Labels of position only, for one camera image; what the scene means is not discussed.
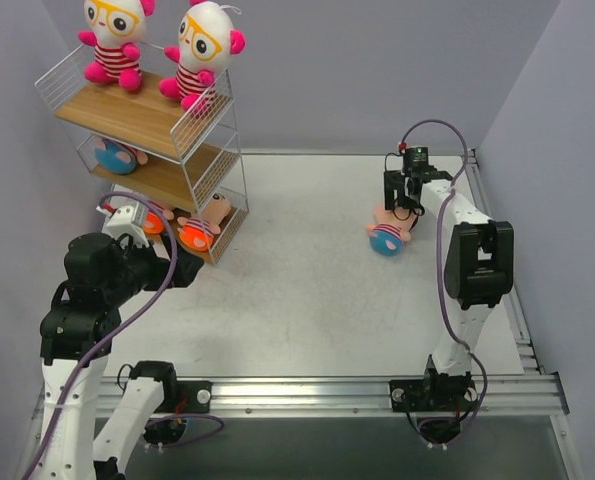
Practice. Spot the boy plush blue shorts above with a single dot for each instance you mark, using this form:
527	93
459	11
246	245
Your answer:
118	158
390	229

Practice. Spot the boy plush orange shorts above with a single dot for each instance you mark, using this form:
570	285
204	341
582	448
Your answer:
153	225
198	231

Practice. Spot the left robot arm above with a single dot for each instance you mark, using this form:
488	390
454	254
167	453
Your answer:
110	283

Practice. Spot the white wire wooden shelf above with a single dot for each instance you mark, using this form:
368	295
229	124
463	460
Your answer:
193	154

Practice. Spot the aluminium table edge rail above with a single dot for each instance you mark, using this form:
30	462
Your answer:
499	250

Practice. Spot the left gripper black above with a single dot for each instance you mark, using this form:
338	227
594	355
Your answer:
166	270

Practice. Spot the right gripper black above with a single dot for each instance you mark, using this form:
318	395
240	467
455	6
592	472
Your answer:
397	185

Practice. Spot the white panda plush yellow glasses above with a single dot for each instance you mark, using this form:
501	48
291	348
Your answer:
115	30

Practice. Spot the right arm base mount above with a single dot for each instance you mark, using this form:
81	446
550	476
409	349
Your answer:
433	392

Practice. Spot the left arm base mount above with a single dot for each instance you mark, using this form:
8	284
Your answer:
180	396

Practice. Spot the front aluminium rail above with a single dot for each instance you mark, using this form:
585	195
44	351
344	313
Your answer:
524	395

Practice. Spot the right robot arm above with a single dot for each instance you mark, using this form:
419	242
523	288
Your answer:
474	258

